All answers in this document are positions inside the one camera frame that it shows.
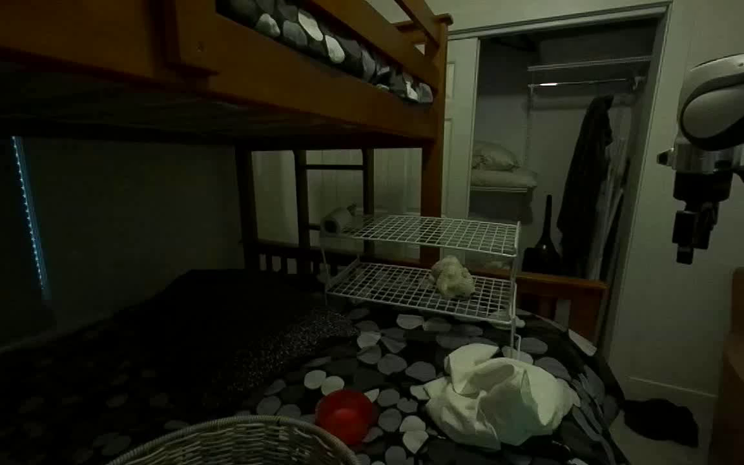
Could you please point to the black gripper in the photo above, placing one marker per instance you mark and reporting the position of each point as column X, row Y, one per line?
column 696, row 211

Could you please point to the white teddy bear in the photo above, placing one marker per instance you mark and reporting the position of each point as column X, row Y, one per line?
column 453, row 277

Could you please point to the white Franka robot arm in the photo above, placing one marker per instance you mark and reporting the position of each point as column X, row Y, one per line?
column 725, row 94

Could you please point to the dark hanging jacket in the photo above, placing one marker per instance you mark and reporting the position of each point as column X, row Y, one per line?
column 582, row 189

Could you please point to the black hand brush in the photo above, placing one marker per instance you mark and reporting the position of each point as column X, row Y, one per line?
column 544, row 255

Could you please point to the dark cloth on floor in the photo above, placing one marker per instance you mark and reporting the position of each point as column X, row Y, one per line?
column 661, row 422

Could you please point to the folded pale bedding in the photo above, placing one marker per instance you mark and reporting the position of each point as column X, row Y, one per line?
column 502, row 179

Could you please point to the white closet shelf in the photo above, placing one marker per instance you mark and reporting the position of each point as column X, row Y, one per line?
column 587, row 68

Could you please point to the white pillow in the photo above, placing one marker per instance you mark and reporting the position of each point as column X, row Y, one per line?
column 495, row 157

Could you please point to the crumpled white cloth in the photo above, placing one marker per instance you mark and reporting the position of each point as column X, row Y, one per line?
column 502, row 402

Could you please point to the pebble print duvet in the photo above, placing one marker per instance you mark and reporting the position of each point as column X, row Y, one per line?
column 389, row 364

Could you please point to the small pale rolled item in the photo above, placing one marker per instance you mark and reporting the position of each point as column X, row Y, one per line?
column 342, row 222

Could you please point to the pebble print mattress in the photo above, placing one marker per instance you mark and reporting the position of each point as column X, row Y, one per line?
column 303, row 30

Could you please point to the woven wicker basket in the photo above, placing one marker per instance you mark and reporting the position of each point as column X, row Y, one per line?
column 234, row 444

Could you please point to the dark speckled blanket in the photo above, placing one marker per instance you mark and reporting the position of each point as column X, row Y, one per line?
column 175, row 344

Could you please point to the blue LED light strip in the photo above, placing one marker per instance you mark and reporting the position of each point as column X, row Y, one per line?
column 33, row 223

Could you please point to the wooden bunk bed frame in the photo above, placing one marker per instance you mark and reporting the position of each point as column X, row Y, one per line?
column 303, row 80

